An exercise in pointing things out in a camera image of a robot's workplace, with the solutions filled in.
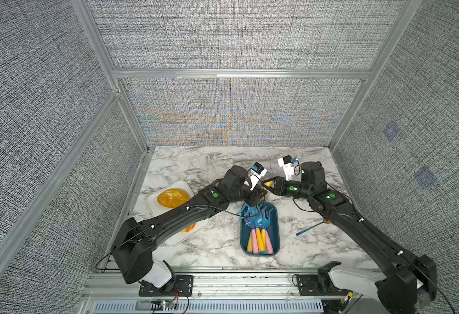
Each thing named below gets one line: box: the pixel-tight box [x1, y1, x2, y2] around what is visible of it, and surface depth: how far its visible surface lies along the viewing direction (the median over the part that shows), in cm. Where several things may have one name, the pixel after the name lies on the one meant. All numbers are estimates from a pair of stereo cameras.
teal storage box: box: [239, 201, 281, 258], surface depth 83 cm
